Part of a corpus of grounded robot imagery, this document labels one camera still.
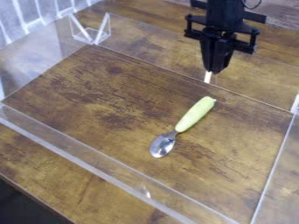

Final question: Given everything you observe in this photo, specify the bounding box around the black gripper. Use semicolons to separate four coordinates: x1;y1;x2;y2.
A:
185;0;259;74

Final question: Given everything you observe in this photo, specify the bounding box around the green handled metal spoon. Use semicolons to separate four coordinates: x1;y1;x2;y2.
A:
150;96;217;158

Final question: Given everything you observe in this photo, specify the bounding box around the clear acrylic triangle bracket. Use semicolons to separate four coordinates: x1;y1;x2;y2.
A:
70;13;111;46

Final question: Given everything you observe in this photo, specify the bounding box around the clear acrylic enclosure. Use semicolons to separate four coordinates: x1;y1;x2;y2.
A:
0;3;299;224

